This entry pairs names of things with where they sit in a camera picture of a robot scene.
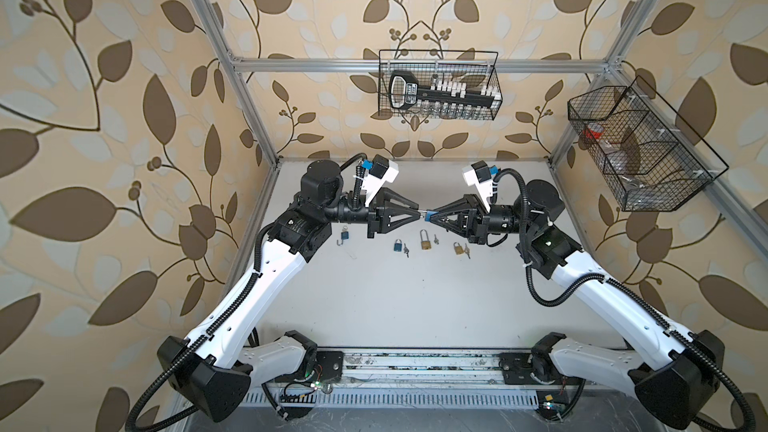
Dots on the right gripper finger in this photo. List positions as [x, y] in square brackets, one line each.
[461, 206]
[457, 224]

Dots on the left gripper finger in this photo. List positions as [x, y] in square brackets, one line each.
[398, 204]
[396, 221]

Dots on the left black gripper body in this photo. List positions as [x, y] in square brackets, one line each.
[373, 217]

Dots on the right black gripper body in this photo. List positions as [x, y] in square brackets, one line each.
[479, 226]

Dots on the large brass padlock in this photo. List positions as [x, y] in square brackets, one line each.
[425, 241]

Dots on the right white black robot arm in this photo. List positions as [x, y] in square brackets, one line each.
[671, 371]

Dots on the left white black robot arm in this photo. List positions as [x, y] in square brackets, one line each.
[215, 366]

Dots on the black socket tool set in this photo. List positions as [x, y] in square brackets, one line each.
[405, 91]

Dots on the red item in basket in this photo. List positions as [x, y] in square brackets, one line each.
[593, 132]

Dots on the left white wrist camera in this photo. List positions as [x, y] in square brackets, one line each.
[377, 172]

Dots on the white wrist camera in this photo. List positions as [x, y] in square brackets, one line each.
[377, 172]
[480, 175]

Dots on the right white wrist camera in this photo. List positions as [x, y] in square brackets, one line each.
[480, 175]

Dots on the back black wire basket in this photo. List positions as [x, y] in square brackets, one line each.
[475, 68]

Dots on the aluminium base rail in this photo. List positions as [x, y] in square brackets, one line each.
[443, 379]

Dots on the side black wire basket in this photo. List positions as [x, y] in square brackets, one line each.
[652, 158]

